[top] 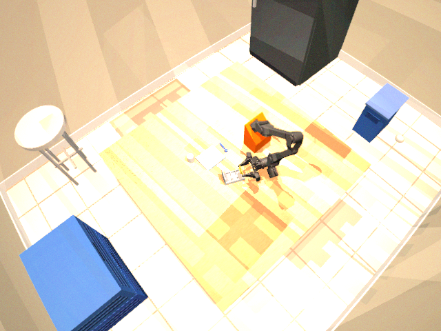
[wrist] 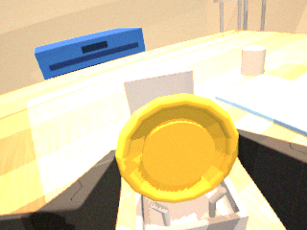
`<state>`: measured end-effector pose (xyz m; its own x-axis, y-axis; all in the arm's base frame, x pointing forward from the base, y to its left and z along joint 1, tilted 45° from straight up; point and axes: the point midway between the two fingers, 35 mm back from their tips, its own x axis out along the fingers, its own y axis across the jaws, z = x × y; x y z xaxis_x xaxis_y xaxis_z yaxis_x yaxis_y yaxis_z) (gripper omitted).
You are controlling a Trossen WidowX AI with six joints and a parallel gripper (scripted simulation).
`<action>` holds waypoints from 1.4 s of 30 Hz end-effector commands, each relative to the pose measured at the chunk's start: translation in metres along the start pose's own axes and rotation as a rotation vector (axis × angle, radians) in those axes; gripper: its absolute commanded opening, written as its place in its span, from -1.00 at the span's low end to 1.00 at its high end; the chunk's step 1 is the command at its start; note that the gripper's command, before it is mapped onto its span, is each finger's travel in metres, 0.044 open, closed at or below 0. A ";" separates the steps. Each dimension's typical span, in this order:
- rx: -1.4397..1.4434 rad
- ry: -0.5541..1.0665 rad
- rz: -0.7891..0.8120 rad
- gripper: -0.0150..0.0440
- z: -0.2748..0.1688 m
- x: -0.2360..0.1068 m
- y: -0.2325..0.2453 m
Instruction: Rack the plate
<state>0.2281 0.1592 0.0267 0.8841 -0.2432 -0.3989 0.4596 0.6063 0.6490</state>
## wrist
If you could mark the yellow plate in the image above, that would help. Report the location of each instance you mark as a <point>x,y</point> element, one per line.
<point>177,147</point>

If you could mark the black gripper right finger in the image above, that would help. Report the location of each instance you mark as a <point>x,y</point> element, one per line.
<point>279,170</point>

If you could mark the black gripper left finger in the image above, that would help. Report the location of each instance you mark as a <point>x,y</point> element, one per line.
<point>89,203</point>

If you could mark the beige cylinder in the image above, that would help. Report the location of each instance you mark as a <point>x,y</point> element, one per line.
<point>253,60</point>

